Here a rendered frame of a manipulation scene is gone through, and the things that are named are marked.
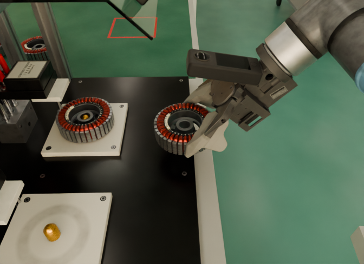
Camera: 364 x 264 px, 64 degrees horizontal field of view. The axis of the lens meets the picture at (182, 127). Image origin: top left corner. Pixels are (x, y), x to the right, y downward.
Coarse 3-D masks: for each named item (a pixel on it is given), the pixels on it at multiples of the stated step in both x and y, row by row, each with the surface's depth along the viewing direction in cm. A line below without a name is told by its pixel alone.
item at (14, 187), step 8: (0, 176) 38; (0, 184) 38; (8, 184) 39; (16, 184) 39; (0, 192) 38; (8, 192) 38; (16, 192) 38; (0, 200) 37; (8, 200) 37; (16, 200) 38; (0, 208) 36; (8, 208) 36; (0, 216) 36; (8, 216) 36; (0, 224) 36
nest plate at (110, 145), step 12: (120, 108) 66; (120, 120) 63; (108, 132) 60; (120, 132) 60; (48, 144) 58; (60, 144) 58; (72, 144) 58; (84, 144) 58; (96, 144) 58; (108, 144) 58; (120, 144) 58; (48, 156) 57
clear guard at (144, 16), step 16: (0, 0) 38; (16, 0) 38; (32, 0) 38; (48, 0) 38; (64, 0) 38; (80, 0) 38; (96, 0) 38; (112, 0) 39; (128, 0) 43; (128, 16) 40; (144, 16) 44; (144, 32) 41
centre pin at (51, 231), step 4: (48, 224) 43; (52, 224) 43; (44, 228) 42; (48, 228) 42; (52, 228) 42; (56, 228) 43; (44, 232) 42; (48, 232) 42; (52, 232) 42; (56, 232) 43; (60, 232) 44; (48, 236) 42; (52, 236) 43; (56, 236) 43; (52, 240) 43
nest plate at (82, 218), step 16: (16, 208) 47; (32, 208) 47; (48, 208) 47; (64, 208) 47; (80, 208) 47; (96, 208) 47; (16, 224) 45; (32, 224) 45; (64, 224) 45; (80, 224) 45; (96, 224) 45; (16, 240) 44; (32, 240) 44; (48, 240) 44; (64, 240) 44; (80, 240) 44; (96, 240) 44; (0, 256) 42; (16, 256) 42; (32, 256) 42; (48, 256) 42; (64, 256) 42; (80, 256) 42; (96, 256) 42
